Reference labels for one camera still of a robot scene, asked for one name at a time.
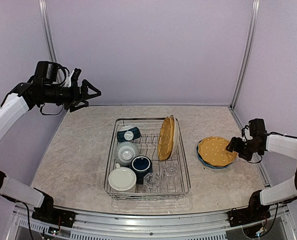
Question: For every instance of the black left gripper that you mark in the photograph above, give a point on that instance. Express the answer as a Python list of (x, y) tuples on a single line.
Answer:
[(83, 95)]

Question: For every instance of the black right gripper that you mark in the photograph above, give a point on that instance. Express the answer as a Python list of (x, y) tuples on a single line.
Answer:
[(234, 144)]

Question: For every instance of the yellow polka dot plate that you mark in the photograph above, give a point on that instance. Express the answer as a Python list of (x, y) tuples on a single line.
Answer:
[(213, 150), (166, 138)]

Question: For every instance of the blue polka dot plate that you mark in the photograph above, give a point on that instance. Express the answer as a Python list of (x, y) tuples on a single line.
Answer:
[(214, 166)]

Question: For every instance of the cream bird pattern plate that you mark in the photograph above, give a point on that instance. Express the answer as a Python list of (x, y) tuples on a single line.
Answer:
[(175, 136)]

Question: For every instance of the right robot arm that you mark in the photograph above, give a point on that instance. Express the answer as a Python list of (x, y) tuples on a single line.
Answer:
[(282, 150)]

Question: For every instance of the teal white ceramic bowl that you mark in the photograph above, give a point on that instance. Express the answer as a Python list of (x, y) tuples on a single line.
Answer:
[(128, 133)]

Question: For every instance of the grey striped ceramic bowl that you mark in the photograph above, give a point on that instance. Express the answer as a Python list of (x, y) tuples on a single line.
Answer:
[(125, 152)]

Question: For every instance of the clear glass right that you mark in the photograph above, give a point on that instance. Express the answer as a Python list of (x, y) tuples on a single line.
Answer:
[(171, 174)]

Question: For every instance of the clear glass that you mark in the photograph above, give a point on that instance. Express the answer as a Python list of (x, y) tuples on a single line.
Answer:
[(171, 174), (152, 183)]

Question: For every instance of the dark blue mug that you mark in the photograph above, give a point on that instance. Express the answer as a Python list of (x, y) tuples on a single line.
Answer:
[(141, 166)]

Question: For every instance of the white ceramic mug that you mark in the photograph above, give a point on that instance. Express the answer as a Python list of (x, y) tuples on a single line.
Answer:
[(122, 179)]

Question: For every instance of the clear glass left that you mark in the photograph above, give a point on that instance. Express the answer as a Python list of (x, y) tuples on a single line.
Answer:
[(152, 183)]

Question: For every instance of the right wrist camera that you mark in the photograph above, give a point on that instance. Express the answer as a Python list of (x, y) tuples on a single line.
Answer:
[(257, 127)]

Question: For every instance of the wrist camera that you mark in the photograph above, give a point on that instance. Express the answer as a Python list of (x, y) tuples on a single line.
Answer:
[(257, 127), (50, 72)]

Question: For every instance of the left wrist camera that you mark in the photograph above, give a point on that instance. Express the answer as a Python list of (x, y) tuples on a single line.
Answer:
[(50, 72)]

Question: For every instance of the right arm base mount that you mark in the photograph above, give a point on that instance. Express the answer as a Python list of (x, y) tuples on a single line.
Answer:
[(254, 212)]

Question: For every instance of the aluminium front rail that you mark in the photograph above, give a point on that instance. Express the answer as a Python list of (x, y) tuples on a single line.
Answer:
[(91, 225)]

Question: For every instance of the metal wire dish rack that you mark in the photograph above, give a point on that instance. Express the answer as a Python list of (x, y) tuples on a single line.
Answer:
[(148, 146)]

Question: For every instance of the right aluminium corner post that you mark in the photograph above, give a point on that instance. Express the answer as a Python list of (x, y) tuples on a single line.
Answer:
[(247, 52)]

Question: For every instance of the aluminium corner post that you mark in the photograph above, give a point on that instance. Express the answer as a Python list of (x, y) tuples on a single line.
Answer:
[(247, 52), (43, 8)]

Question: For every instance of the left aluminium corner post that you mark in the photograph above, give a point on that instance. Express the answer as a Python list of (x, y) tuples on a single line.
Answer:
[(43, 8)]

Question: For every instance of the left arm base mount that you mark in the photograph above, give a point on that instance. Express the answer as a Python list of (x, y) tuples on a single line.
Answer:
[(47, 213)]

